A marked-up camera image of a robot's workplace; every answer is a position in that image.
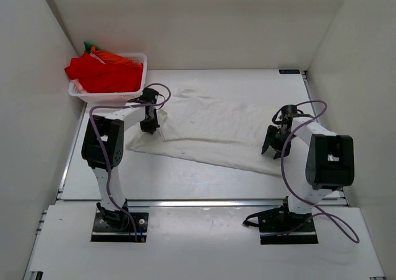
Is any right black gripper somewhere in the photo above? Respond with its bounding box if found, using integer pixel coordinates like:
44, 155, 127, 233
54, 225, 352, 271
262, 125, 297, 159

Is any white t shirt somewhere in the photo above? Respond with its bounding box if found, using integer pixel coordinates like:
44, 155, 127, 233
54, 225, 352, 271
126, 82, 280, 176

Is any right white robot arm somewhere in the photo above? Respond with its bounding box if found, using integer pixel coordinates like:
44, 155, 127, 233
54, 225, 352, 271
262, 114, 355, 231

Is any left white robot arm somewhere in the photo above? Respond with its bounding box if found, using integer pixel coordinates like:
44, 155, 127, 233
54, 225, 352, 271
81, 102, 159, 232

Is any white plastic laundry basket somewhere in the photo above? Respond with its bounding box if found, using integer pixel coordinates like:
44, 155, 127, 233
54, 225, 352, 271
69, 53, 147, 102

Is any orange t shirt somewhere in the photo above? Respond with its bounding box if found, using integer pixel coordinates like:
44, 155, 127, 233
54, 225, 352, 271
90, 46, 139, 66

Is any red t shirt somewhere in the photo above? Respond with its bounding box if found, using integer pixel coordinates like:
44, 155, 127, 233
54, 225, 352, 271
64, 53, 144, 93

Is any black label on table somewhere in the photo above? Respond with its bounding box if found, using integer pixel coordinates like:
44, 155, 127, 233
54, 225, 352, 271
278, 69, 301, 75

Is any pink cloth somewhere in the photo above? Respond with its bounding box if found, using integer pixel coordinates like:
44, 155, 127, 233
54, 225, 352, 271
72, 79, 87, 93

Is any green cloth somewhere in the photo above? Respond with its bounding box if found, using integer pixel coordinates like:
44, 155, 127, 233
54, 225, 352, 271
84, 41, 95, 53

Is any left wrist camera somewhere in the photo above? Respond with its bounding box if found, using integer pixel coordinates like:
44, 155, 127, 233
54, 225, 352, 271
136, 88, 165, 107

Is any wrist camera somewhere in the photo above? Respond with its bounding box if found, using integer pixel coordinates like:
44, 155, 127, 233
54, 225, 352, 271
136, 88, 165, 107
272, 104, 304, 125

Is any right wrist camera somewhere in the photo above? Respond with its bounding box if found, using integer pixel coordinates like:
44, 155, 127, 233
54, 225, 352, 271
272, 104, 304, 125

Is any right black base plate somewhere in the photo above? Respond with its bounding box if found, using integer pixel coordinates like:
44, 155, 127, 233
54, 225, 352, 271
243, 208, 319, 245

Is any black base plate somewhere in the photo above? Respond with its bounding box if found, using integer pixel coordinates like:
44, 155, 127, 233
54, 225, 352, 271
90, 210, 149, 244
243, 208, 319, 245

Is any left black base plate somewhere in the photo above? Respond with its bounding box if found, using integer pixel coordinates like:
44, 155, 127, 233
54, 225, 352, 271
90, 210, 149, 244

